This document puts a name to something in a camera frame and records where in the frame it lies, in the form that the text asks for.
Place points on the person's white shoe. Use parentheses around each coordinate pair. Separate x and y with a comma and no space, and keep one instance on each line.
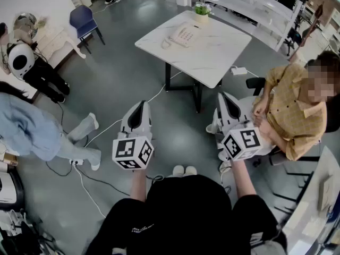
(190,170)
(178,171)

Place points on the wooden coat rack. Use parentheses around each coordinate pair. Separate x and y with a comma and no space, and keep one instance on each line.
(309,33)

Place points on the black tripod stand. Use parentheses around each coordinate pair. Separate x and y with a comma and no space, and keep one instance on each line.
(24,235)

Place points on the brown cardboard box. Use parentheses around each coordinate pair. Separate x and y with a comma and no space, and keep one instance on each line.
(10,159)

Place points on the white marble table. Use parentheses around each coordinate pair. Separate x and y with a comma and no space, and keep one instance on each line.
(212,57)

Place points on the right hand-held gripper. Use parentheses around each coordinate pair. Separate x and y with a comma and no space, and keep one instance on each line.
(241,142)

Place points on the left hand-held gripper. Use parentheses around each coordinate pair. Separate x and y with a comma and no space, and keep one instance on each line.
(130,150)

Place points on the person's right forearm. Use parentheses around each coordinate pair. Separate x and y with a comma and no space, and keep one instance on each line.
(241,179)

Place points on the beige desk telephone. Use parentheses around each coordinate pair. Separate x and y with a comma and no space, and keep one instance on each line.
(190,37)

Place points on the blue chair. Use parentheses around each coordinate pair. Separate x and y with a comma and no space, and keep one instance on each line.
(82,20)

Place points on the white console table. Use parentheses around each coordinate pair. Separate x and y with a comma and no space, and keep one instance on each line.
(53,44)

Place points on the person's black shirt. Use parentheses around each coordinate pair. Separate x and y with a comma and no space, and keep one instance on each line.
(186,208)

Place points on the white desk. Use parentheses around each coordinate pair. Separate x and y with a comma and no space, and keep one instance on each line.
(16,86)
(305,216)

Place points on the beige flat box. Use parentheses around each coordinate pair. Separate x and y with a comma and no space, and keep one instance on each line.
(325,195)

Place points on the white telephone handset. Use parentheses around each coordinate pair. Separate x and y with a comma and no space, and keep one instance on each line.
(174,34)

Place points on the person's left forearm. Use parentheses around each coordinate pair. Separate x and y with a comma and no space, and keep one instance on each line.
(138,187)

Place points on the white flower potted plant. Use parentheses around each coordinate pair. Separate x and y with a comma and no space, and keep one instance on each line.
(202,17)

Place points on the white shelving unit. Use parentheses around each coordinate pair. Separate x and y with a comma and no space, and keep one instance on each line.
(265,12)

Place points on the black and white machine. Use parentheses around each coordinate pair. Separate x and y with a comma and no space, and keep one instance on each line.
(10,190)

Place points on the person's right white shoe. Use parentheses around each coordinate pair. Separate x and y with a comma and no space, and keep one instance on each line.
(190,170)

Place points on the white power strip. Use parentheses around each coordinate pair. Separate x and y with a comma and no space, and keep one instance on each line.
(77,162)
(238,70)

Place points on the person's left white shoe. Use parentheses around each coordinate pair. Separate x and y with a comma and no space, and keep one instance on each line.
(178,171)

